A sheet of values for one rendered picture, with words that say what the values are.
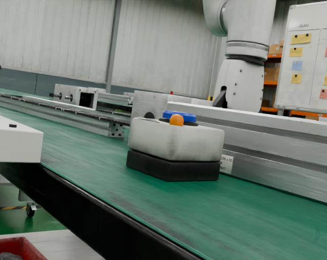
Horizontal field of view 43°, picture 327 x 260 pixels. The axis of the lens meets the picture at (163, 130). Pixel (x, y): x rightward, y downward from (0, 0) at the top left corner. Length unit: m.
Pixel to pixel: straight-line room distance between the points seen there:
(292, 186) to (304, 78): 3.60
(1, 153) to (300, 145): 0.31
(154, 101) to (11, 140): 0.28
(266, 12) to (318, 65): 3.18
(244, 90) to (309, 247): 0.55
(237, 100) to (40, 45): 11.45
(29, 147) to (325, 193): 0.31
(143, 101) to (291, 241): 0.42
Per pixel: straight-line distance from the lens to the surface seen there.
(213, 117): 0.55
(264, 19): 0.83
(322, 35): 4.05
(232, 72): 0.80
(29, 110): 1.16
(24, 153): 0.45
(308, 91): 4.01
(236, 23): 0.83
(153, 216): 0.30
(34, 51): 12.08
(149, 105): 0.66
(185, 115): 0.47
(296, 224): 0.36
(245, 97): 0.82
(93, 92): 1.62
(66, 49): 12.45
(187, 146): 0.44
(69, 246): 1.81
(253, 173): 0.51
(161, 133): 0.44
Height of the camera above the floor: 0.86
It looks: 4 degrees down
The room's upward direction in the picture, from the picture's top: 8 degrees clockwise
